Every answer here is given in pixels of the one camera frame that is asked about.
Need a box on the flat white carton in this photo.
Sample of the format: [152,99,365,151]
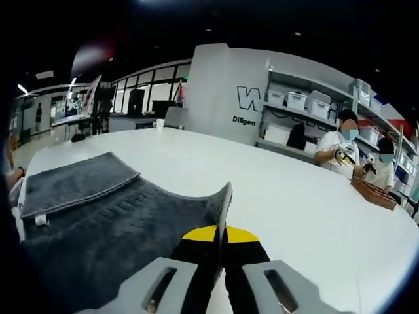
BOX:
[263,125,292,145]

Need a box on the group of white storage boxes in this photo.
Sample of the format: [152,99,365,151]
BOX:
[266,78,419,194]

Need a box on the black monitor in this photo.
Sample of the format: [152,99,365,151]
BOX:
[152,100,179,114]

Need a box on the tall black cabinet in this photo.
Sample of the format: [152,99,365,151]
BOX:
[126,88,145,116]

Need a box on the grey metal shelf rack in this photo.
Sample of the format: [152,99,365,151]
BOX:
[255,58,419,226]

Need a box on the wooden tray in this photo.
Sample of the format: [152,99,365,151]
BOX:
[350,175,398,211]

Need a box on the black laptop stand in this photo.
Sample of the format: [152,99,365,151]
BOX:
[70,126,87,143]

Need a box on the open laptop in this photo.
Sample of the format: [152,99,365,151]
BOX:
[52,74,103,128]

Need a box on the grey chair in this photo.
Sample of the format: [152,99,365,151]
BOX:
[163,107,189,130]

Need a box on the black bag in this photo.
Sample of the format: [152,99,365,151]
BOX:
[287,123,307,150]

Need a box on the grey towel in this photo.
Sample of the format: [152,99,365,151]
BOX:
[19,152,234,314]

